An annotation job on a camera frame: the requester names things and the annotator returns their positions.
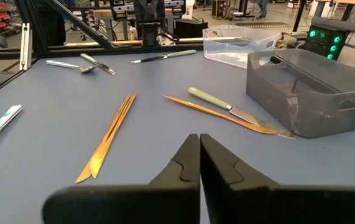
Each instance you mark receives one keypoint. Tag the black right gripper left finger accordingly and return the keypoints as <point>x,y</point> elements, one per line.
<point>133,205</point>

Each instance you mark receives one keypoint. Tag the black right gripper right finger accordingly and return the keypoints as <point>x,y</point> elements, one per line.
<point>258,205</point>

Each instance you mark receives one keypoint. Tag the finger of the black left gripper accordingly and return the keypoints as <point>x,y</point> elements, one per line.
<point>140,12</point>
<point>158,12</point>

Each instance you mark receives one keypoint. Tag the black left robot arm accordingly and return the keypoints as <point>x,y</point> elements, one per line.
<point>150,35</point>

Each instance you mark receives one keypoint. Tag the wooden workbench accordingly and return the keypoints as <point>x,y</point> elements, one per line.
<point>105,13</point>

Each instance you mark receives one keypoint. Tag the small plastic bottle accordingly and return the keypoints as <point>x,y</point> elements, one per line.
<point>133,34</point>

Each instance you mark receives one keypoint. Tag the wooden table side board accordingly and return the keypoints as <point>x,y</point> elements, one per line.
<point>124,42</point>

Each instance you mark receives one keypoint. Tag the black box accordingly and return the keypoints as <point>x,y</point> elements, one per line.
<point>191,29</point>

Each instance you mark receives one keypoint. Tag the clear plastic bin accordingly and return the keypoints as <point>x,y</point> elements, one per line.
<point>227,59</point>

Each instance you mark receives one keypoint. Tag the black equipment stand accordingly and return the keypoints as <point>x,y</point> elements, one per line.
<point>244,7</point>

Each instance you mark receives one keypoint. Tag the grey plastic bin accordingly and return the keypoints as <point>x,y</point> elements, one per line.
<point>304,121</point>

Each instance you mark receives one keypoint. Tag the person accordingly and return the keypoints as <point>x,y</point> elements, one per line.
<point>261,9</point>

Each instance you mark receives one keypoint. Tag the black floor mat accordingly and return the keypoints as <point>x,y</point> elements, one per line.
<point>261,24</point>

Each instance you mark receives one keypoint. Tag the computer with green lights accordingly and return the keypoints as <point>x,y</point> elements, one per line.
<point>323,43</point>

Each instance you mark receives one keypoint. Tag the aluminium extrusion post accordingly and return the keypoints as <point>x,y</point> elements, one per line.
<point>25,46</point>

